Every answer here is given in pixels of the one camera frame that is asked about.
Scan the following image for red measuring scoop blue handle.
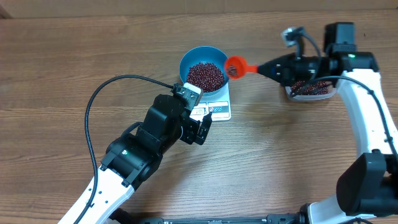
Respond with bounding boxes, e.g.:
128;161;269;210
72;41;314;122
224;55;258;80

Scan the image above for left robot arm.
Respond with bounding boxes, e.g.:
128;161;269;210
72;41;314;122
60;83;212;223

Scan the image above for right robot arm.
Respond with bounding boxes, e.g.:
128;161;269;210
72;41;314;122
256;22;397;223

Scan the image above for white digital kitchen scale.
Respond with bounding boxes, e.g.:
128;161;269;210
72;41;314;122
190;83;231;122

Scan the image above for red beans in scoop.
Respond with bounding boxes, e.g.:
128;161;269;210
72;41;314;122
226;65;239;78

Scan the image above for red beans in bowl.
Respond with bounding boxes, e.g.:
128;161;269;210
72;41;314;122
187;62;225;93

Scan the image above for blue plastic bowl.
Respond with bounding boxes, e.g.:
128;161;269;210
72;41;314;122
179;46;229;86

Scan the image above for red adzuki beans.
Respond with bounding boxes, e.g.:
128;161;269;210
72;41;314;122
290;81;331;95

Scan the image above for clear plastic food container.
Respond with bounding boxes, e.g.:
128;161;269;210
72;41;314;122
285;83;337;102

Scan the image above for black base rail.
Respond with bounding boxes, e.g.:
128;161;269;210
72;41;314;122
110;208;310;224

